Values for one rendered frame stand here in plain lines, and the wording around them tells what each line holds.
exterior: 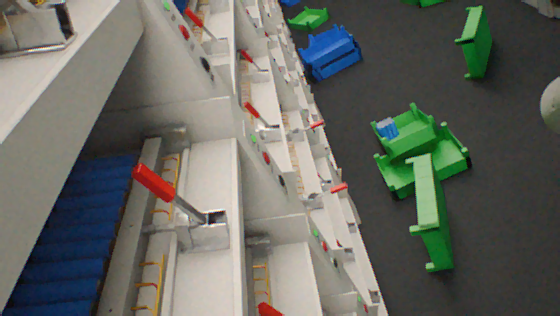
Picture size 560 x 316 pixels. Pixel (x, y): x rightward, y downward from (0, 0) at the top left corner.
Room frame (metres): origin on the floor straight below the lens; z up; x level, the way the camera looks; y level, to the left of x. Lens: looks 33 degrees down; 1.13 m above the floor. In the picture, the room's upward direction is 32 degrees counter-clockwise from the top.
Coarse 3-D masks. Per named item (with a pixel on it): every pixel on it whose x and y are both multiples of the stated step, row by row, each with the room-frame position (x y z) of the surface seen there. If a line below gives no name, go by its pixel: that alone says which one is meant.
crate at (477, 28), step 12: (468, 12) 1.70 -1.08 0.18; (480, 12) 1.61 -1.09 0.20; (468, 24) 1.57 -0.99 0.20; (480, 24) 1.56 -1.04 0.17; (468, 36) 1.49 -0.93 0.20; (480, 36) 1.53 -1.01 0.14; (468, 48) 1.48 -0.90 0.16; (480, 48) 1.50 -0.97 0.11; (468, 60) 1.49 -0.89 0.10; (480, 60) 1.47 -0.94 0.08; (480, 72) 1.46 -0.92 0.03
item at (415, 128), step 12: (396, 120) 1.48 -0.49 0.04; (408, 120) 1.47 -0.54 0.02; (420, 120) 1.43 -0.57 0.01; (432, 120) 1.20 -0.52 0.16; (408, 132) 1.37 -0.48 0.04; (420, 132) 1.21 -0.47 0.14; (432, 132) 1.19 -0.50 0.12; (384, 144) 1.24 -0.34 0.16; (396, 144) 1.22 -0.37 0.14; (408, 144) 1.21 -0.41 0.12; (420, 144) 1.20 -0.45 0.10
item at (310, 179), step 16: (288, 96) 1.12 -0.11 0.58; (288, 112) 1.12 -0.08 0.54; (288, 128) 1.03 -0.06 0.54; (304, 144) 0.94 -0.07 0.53; (304, 160) 0.88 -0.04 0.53; (304, 176) 0.81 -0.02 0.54; (320, 192) 0.75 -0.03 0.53; (320, 208) 0.70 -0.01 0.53; (320, 224) 0.65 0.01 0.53; (336, 256) 0.53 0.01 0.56
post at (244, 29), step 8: (240, 8) 1.13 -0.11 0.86; (240, 16) 1.13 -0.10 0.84; (240, 24) 1.13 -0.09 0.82; (248, 24) 1.13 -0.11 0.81; (240, 32) 1.13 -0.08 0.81; (248, 32) 1.13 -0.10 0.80; (256, 32) 1.14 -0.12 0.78; (272, 64) 1.13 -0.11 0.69; (272, 72) 1.13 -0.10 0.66; (280, 80) 1.13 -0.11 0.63; (280, 88) 1.13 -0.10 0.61; (288, 88) 1.15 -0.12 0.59; (304, 120) 1.13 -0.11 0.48; (312, 136) 1.13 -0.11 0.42; (336, 176) 1.14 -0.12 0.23; (336, 184) 1.13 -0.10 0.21; (352, 208) 1.13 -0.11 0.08
